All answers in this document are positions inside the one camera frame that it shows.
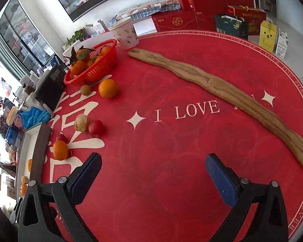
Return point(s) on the red cherry tomato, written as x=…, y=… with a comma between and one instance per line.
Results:
x=96, y=128

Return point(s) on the small mandarin in tray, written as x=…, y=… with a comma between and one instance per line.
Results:
x=23, y=189

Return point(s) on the dark green gift bag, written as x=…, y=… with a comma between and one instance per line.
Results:
x=231, y=25

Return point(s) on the red plastic fruit basket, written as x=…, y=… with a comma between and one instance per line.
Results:
x=97, y=70

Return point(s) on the large yellow orange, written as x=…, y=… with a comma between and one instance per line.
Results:
x=29, y=165

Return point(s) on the black radio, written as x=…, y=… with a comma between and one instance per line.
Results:
x=51, y=87

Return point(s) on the white paper cup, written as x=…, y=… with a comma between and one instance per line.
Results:
x=125, y=33

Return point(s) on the red gift boxes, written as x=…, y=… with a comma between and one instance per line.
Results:
x=195, y=14

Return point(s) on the yellow carton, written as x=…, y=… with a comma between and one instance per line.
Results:
x=267, y=36

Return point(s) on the white organizer container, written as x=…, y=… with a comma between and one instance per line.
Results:
x=29, y=90

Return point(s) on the orange mandarin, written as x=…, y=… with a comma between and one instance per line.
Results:
x=108, y=88
x=60, y=150

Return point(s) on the glass display cabinet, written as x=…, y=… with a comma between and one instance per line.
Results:
x=22, y=37

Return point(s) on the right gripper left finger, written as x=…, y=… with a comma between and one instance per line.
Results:
x=43, y=202

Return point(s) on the mandarins with leaves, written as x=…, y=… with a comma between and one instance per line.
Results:
x=81, y=60

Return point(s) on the red gift bag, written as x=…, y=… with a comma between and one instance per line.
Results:
x=253, y=16

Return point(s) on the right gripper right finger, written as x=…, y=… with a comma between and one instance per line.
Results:
x=269, y=223

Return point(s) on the blue rubber gloves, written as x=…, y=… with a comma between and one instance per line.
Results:
x=34, y=116

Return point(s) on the long wooden stick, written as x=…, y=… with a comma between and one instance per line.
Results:
x=229, y=93

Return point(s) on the brown longan by basket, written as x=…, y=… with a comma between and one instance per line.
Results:
x=85, y=90

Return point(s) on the blue drink can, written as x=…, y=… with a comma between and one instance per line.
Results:
x=14, y=137

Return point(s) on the red round table mat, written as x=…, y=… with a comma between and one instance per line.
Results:
x=153, y=185

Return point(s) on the red cherry tomato hidden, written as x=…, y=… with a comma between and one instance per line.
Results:
x=61, y=137

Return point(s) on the grey white tray box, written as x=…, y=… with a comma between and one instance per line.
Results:
x=34, y=145

